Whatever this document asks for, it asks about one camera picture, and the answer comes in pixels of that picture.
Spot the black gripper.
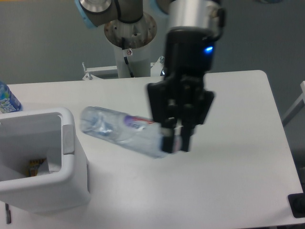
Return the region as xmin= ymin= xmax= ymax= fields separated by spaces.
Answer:
xmin=147 ymin=27 xmax=216 ymax=153

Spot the clear plastic bottle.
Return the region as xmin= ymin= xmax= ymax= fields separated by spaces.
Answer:
xmin=80 ymin=106 xmax=168 ymax=158

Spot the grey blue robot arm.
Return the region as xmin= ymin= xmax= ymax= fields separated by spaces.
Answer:
xmin=75 ymin=0 xmax=226 ymax=153

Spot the white plastic trash can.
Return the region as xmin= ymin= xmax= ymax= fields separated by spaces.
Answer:
xmin=0 ymin=107 xmax=91 ymax=213

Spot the black clamp at table edge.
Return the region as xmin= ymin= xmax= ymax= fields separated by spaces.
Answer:
xmin=288 ymin=193 xmax=305 ymax=219

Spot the colourful snack packet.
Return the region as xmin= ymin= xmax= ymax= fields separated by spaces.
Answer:
xmin=28 ymin=158 xmax=46 ymax=177

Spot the blue labelled water bottle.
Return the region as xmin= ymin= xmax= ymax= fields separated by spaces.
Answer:
xmin=0 ymin=82 xmax=22 ymax=114

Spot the small black strip on table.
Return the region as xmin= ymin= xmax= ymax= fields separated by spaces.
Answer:
xmin=5 ymin=203 xmax=11 ymax=225

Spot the white pedestal foot bracket middle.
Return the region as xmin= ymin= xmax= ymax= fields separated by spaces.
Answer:
xmin=151 ymin=56 xmax=165 ymax=77

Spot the white pedestal foot bracket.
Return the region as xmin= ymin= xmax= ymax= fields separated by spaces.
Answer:
xmin=82 ymin=62 xmax=118 ymax=81
xmin=151 ymin=56 xmax=165 ymax=77

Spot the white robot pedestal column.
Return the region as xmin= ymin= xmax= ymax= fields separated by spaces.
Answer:
xmin=104 ymin=11 xmax=158 ymax=79

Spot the black cable on pedestal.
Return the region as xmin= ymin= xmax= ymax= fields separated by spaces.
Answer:
xmin=121 ymin=37 xmax=135 ymax=78

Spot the white pedestal foot bracket left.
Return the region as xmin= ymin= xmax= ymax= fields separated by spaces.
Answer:
xmin=82 ymin=62 xmax=118 ymax=81

